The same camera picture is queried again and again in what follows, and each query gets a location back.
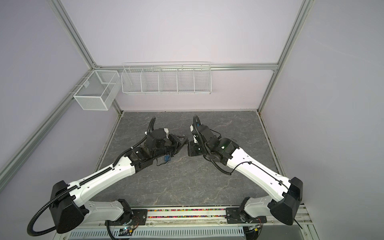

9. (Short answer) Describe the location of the white wire shelf basket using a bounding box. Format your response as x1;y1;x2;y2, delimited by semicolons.
121;62;212;95

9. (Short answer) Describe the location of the white mesh box basket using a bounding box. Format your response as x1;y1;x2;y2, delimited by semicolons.
74;70;122;111

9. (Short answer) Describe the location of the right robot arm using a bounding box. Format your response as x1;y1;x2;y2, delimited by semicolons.
188;115;303;226

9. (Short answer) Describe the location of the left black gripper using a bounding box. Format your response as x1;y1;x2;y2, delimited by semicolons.
153;133;189;160

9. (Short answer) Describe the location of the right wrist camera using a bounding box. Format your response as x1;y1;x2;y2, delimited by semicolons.
190;125;199;144

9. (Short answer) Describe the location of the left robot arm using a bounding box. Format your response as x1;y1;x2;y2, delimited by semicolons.
27;118;188;237

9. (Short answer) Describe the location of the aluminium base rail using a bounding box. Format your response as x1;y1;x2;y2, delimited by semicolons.
51;198;312;233

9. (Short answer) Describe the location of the blue padlock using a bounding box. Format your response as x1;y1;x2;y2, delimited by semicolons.
164;155;171;164

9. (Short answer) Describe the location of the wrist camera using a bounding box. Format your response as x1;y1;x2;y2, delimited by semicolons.
163;128;169;139
190;125;199;144

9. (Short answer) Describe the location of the white vented cable duct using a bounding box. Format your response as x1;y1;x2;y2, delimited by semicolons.
69;227;245;240

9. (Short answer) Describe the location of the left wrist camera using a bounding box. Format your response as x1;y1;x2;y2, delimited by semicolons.
163;128;169;139

